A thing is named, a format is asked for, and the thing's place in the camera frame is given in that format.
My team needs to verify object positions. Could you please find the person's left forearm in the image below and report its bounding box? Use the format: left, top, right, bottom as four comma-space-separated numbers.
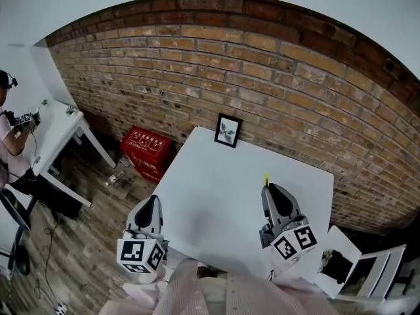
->
123, 259, 201, 315

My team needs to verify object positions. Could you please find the person's torso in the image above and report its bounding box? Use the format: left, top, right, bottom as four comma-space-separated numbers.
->
196, 272, 238, 315

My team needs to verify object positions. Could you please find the white desk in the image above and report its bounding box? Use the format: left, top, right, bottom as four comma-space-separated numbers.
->
31, 100, 117, 208

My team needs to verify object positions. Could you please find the white side table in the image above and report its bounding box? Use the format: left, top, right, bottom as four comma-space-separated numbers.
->
314, 224, 362, 300

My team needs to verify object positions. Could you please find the black picture frame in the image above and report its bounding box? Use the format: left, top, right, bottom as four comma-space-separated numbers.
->
214, 112, 244, 149

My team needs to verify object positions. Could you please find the red cardboard box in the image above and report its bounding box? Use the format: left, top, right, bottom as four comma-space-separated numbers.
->
134, 162, 169, 185
120, 125, 175, 171

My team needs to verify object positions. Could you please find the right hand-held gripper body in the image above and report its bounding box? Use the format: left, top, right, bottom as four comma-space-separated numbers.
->
259, 213, 318, 262

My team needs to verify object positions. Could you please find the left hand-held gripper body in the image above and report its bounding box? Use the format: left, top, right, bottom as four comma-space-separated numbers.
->
116, 228, 170, 274

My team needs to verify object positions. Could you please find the black office chair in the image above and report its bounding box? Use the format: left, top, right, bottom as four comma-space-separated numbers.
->
0, 187, 34, 277

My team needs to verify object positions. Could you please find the black floor cable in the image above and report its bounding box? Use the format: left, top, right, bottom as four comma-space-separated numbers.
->
32, 220, 60, 308

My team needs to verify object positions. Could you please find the person's right forearm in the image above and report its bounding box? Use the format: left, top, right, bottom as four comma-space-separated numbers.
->
267, 257, 339, 315

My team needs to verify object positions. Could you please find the clear plastic bottle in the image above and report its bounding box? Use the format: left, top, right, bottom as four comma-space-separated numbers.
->
104, 171, 126, 187

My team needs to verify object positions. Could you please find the white chair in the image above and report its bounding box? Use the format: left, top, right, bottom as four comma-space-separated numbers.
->
334, 243, 408, 305

